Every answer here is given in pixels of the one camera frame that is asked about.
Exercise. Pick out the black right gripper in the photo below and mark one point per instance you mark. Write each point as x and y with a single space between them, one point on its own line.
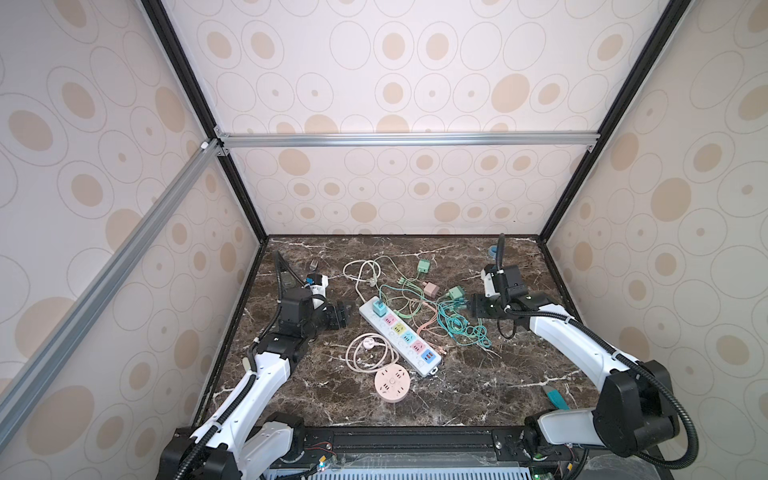
477 308

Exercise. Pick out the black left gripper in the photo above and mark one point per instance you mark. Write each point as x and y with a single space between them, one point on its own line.
334 322

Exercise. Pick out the teal charger plug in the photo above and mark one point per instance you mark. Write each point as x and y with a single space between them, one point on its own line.
379 308

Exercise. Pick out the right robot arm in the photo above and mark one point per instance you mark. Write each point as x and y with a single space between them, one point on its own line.
637 413

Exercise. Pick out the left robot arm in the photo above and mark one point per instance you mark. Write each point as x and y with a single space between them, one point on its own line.
237 442

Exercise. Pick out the pink charger plug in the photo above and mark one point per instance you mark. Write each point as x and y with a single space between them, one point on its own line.
430 290

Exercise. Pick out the green charger far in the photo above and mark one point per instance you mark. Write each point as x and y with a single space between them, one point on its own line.
423 266

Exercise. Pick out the white colourful power strip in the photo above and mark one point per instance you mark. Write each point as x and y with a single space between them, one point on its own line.
411 347

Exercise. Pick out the round pink power socket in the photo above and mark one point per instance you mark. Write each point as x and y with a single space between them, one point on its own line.
392 383

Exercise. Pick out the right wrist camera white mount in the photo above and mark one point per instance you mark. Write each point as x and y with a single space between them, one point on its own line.
503 283

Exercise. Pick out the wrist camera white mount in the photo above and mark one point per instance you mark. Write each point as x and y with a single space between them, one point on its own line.
503 283
317 283

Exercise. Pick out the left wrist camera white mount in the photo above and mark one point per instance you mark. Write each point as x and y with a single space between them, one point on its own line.
317 283

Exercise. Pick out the teal handled tool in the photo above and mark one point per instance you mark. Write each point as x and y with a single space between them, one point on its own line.
556 398

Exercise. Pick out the aluminium frame crossbar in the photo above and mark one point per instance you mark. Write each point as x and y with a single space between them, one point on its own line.
423 139

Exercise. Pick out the aluminium frame left bar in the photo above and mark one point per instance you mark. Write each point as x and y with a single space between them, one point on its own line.
40 371

